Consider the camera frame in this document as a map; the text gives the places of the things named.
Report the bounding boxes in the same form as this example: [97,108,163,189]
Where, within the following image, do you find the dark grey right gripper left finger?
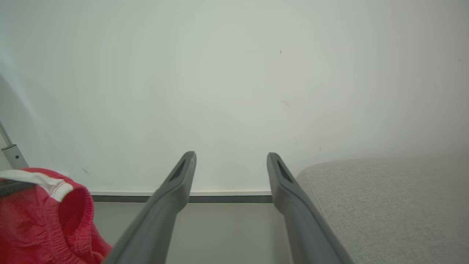
[103,151,197,264]

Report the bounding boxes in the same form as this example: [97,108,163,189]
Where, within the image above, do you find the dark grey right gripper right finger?
[266,152,354,264]

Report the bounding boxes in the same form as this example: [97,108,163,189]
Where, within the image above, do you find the red garment with white cuff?
[0,168,113,264]

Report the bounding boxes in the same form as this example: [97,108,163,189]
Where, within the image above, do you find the light grey fabric sofa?
[296,156,469,264]

